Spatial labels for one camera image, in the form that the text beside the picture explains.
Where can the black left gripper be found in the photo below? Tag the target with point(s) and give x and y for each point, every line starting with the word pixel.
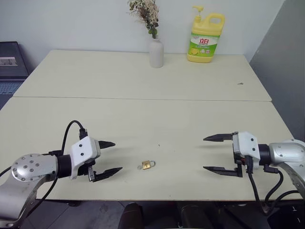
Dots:
pixel 91 176

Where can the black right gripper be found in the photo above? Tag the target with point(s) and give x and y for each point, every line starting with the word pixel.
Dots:
pixel 239 164

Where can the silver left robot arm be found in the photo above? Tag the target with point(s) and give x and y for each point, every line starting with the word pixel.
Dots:
pixel 31 167

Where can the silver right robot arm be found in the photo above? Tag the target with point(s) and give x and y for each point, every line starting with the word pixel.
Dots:
pixel 283 152

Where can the small brass padlock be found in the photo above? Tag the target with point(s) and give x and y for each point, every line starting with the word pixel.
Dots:
pixel 146 165

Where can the dark rounded shape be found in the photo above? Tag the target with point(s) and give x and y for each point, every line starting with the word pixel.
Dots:
pixel 195 217
pixel 131 215

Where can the black box under table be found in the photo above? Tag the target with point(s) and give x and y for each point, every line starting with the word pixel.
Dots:
pixel 288 218

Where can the grey partition panel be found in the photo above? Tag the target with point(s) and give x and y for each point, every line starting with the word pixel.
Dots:
pixel 283 59

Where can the white ceramic vase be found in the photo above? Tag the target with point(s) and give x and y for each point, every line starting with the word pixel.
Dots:
pixel 156 53

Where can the yellow detergent pump bottle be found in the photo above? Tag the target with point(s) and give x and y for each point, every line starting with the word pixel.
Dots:
pixel 202 38

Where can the black laptop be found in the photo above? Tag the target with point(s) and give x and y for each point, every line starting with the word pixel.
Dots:
pixel 12 55

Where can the dried flower bouquet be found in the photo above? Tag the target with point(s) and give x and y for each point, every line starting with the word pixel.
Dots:
pixel 145 14

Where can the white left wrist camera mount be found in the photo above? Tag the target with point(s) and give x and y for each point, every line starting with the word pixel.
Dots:
pixel 82 149

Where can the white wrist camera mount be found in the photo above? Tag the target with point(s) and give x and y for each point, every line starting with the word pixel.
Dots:
pixel 249 145
pixel 82 149

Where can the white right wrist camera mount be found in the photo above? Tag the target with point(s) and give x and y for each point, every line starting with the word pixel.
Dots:
pixel 249 145

